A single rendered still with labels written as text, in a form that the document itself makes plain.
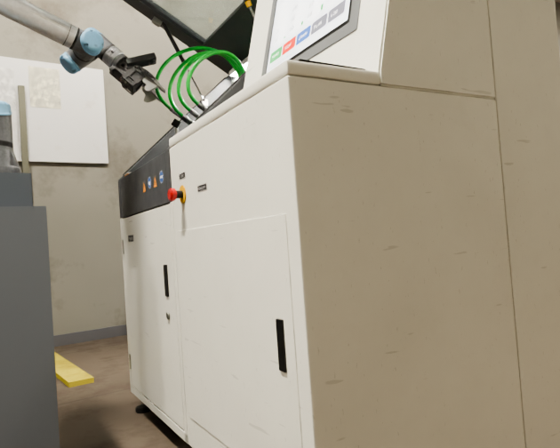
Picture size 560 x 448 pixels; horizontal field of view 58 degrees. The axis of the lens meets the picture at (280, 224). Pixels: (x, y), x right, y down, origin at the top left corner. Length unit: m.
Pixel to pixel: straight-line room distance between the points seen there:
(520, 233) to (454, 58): 0.44
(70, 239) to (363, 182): 3.29
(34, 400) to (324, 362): 0.95
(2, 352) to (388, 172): 1.14
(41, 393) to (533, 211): 1.41
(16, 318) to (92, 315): 2.56
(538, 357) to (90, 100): 3.63
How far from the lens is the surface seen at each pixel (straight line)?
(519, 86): 1.43
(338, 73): 1.02
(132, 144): 4.32
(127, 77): 1.98
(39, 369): 1.64
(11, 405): 1.65
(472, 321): 1.21
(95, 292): 4.14
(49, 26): 1.87
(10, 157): 1.71
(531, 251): 1.38
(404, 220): 1.07
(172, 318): 1.62
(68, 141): 4.16
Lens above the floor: 0.65
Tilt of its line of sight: 2 degrees up
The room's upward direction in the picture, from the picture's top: 4 degrees counter-clockwise
